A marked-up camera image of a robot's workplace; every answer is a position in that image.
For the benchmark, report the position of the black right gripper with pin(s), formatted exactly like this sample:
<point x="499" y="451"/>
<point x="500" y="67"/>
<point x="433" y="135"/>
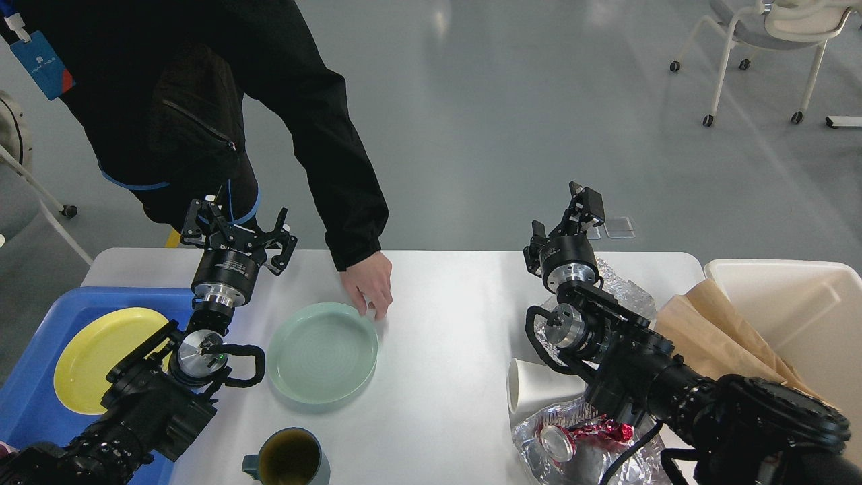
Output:
<point x="562" y="258"/>

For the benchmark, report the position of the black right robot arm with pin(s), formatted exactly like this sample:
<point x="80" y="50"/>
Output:
<point x="739" y="430"/>

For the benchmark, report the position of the crushed red soda can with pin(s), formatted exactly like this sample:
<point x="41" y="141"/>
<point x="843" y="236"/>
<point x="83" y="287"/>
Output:
<point x="562" y="443"/>

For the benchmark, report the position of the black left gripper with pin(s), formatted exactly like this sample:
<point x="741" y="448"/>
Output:
<point x="230" y="265"/>

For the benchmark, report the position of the person's bare hand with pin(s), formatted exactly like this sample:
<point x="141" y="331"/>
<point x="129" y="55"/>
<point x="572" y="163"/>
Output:
<point x="368" y="285"/>

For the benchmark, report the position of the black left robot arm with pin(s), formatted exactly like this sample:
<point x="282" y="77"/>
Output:
<point x="160" y="397"/>

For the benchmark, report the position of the white paper cup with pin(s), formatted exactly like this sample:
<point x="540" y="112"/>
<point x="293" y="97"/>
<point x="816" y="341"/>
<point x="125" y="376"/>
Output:
<point x="532" y="386"/>

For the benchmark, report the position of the teal mug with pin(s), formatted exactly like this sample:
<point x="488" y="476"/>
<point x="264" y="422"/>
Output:
<point x="291" y="456"/>

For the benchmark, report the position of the white wheeled chair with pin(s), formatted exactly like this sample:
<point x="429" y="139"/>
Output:
<point x="770" y="26"/>

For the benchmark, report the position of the pale green plate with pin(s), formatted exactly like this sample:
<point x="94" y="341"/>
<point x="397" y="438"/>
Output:
<point x="323" y="354"/>

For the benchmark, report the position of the yellow plate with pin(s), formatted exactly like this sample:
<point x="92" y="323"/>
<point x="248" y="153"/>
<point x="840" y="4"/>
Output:
<point x="79" y="379"/>

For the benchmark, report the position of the person in black clothes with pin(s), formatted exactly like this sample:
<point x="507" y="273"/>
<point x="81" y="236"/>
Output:
<point x="158" y="90"/>

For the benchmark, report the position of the white plastic bin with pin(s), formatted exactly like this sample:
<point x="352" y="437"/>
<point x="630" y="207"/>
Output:
<point x="809" y="312"/>

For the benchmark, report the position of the pink mug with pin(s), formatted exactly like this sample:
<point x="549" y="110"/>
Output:
<point x="7" y="450"/>

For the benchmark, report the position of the brown paper bag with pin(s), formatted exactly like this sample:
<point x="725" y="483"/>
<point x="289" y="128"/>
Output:
<point x="716" y="340"/>

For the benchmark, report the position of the blue id badge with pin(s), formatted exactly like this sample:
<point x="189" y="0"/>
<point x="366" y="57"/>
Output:
<point x="45" y="67"/>

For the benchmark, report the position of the crumpled aluminium foil ball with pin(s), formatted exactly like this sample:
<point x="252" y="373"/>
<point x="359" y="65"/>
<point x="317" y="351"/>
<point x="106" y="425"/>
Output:
<point x="626" y="289"/>

